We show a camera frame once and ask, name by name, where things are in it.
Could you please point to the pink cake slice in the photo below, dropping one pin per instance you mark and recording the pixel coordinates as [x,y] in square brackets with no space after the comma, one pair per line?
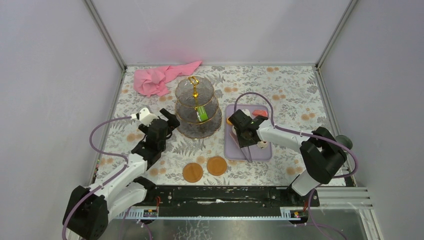
[260,112]

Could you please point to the three-tier glass cake stand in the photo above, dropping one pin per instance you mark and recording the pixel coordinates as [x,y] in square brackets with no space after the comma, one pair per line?
[193,92]

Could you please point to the wooden coaster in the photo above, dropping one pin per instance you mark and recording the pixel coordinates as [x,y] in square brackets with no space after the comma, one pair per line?
[192,172]
[216,166]

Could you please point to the left wooden coaster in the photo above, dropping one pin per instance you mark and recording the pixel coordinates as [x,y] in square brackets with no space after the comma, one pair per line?
[192,172]

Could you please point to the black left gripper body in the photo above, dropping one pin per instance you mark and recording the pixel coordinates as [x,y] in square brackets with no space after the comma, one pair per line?
[163,124]

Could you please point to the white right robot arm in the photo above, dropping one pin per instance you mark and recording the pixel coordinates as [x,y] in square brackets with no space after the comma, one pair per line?
[321,154]

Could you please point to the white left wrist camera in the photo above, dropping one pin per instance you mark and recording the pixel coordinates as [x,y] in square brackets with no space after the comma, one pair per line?
[144,116]

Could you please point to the lilac plastic tray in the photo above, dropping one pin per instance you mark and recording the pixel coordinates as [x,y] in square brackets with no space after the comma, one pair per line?
[258,155]

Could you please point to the right wooden coaster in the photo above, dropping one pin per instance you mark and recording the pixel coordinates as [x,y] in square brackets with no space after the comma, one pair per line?
[216,166]

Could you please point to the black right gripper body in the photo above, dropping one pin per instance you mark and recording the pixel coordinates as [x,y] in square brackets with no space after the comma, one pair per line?
[243,141]

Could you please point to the grey speckled cake ball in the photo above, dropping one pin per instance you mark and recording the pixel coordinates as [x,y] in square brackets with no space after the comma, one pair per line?
[262,144]

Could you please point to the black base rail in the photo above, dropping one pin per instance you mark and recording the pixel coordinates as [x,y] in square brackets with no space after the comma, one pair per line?
[246,202]

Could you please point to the pink cloth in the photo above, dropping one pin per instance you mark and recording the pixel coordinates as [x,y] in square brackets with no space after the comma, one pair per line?
[152,81]

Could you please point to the grey ceramic mug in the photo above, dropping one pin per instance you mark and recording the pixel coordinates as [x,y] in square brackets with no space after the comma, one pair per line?
[344,140]

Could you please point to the pink handled tongs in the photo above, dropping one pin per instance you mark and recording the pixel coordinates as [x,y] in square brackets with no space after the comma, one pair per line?
[237,152]

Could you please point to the green striped cake piece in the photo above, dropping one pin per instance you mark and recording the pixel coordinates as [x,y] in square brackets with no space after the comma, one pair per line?
[201,113]

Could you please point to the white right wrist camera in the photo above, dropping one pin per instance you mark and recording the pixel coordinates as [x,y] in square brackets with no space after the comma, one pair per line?
[246,112]

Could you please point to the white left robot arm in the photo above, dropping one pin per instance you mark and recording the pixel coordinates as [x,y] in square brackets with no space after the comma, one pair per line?
[90,209]

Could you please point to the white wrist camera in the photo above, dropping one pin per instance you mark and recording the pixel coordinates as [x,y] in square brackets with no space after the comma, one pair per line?
[144,116]
[246,112]

